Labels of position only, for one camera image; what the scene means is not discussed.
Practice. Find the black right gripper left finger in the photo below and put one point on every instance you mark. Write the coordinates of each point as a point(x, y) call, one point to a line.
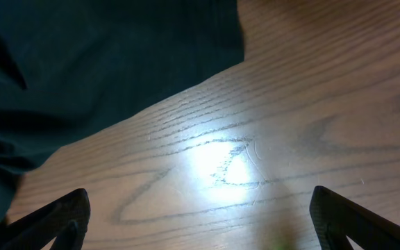
point(62, 222)

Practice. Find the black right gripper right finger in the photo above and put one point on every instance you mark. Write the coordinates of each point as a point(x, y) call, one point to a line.
point(338, 221)

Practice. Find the black pants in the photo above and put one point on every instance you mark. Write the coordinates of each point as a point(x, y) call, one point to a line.
point(71, 68)

